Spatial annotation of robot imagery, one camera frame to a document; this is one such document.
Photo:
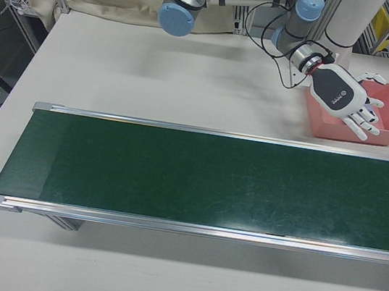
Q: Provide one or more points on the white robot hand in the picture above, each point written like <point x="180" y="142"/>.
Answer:
<point x="334" y="89"/>

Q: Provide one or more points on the white cylindrical column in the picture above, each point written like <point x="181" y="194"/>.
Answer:
<point x="352" y="19"/>

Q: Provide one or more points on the yellow plastic piece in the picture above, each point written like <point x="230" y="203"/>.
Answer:
<point x="381" y="20"/>

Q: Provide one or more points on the green conveyor belt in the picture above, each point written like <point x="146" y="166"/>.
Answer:
<point x="176" y="172"/>

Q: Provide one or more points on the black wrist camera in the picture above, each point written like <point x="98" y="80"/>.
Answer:
<point x="330" y="57"/>

